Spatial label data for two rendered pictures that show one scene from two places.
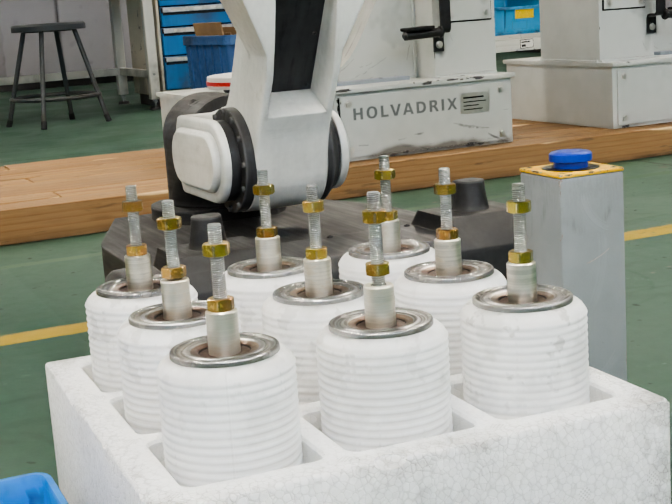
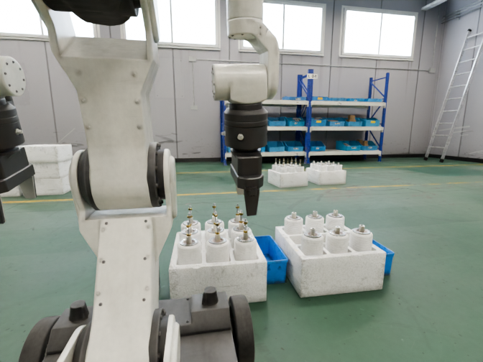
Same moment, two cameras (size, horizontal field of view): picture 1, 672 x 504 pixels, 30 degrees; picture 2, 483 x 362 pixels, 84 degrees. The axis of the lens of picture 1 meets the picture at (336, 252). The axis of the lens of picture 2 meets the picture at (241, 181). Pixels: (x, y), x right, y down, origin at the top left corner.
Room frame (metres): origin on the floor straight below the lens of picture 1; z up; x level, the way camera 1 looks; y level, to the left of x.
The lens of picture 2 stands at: (2.08, 0.40, 0.70)
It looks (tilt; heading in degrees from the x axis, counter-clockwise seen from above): 11 degrees down; 193
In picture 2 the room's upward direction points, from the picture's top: straight up
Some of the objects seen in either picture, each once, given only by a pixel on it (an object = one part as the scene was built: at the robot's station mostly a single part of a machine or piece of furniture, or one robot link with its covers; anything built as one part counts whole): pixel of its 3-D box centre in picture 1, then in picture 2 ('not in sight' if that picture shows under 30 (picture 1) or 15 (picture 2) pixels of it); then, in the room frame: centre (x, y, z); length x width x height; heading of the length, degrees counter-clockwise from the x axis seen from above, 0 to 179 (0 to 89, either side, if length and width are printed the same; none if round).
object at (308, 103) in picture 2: not in sight; (303, 118); (-4.15, 0.34, 0.97); 3.68 x 0.64 x 1.94; 114
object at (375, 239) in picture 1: (376, 244); not in sight; (0.87, -0.03, 0.31); 0.01 x 0.01 x 0.08
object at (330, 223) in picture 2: not in sight; (334, 231); (0.62, 0.58, 0.16); 0.10 x 0.10 x 0.18
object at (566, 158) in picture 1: (570, 161); not in sight; (1.15, -0.22, 0.32); 0.04 x 0.04 x 0.02
